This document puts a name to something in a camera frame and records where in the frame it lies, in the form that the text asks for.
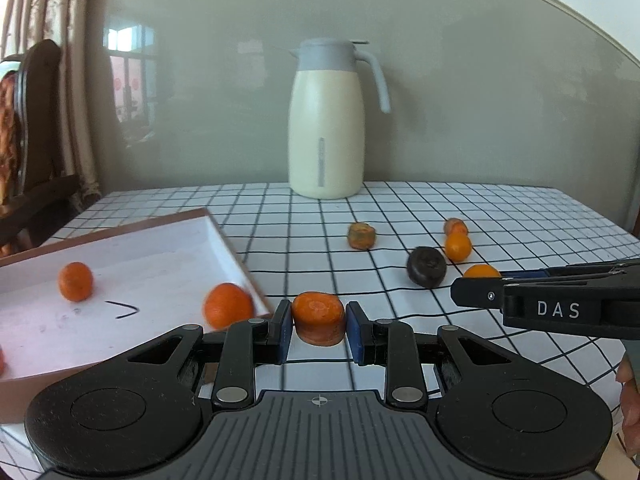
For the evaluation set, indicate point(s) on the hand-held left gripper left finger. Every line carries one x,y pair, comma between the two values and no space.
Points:
286,330

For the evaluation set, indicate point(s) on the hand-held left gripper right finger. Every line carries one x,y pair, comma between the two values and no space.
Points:
352,332

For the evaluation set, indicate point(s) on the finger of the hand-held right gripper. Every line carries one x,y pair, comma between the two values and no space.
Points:
475,292
525,273

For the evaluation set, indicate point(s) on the small orange tangerine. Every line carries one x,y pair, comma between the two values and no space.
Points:
481,272
458,247

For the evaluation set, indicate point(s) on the orange carrot piece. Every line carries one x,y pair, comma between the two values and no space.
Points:
319,317

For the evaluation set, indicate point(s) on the dark blackish round fruit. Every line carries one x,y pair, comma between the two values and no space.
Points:
426,267

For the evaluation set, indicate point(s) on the small orange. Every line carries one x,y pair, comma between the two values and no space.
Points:
454,225

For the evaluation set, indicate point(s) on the brownish dried orange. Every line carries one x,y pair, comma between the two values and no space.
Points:
361,236

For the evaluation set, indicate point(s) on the brown cardboard box white inside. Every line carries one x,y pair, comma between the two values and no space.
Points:
150,270

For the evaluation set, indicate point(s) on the person's right hand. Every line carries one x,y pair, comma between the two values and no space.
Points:
631,410

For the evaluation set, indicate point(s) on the white black checked tablecloth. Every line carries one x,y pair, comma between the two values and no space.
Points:
525,220

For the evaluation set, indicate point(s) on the cream thermos jug grey lid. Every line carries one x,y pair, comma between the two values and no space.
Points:
325,135

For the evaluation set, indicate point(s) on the wooden sofa orange woven cushions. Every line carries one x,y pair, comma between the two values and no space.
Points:
35,160

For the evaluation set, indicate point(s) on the beige patterned curtain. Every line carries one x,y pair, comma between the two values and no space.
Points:
70,35

